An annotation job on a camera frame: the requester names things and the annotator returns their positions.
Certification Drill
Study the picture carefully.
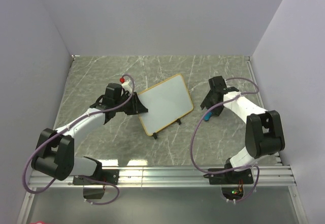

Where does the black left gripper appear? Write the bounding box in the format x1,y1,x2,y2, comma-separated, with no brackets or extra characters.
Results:
114,92,146,115

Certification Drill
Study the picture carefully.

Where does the blue bone-shaped eraser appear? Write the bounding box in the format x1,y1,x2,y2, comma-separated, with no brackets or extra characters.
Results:
204,112,212,121

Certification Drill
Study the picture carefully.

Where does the yellow framed whiteboard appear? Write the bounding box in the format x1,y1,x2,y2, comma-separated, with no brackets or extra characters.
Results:
138,74,194,136

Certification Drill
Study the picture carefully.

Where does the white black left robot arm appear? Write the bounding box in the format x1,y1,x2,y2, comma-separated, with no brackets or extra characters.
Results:
31,92,148,184

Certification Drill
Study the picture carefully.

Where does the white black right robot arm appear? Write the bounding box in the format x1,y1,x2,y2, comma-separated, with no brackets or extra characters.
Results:
200,87,285,183

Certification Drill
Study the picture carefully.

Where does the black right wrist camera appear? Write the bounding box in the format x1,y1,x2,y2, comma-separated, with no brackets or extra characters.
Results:
208,76,227,91

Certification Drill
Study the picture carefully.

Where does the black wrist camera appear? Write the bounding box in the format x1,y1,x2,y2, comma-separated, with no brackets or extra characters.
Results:
104,83,122,102
208,76,227,91

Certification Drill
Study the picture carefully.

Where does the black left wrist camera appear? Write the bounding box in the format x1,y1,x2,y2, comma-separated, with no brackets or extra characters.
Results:
104,83,122,102

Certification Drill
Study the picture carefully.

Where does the aluminium right side rail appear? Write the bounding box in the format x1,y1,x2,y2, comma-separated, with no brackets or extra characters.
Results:
244,56,282,166

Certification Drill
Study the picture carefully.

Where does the aluminium rail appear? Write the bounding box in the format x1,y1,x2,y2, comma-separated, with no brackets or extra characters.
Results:
244,56,282,166
28,165,297,188

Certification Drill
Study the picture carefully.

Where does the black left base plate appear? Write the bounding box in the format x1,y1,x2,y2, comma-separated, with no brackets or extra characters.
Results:
73,169,119,185

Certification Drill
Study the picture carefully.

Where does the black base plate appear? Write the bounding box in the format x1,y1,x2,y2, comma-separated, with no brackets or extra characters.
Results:
73,169,119,185
203,169,254,185

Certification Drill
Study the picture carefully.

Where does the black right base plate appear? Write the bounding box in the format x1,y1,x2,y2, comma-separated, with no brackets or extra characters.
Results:
203,169,254,185

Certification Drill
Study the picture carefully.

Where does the aluminium front rail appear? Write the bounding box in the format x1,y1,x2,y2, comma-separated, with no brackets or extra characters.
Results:
28,165,297,188

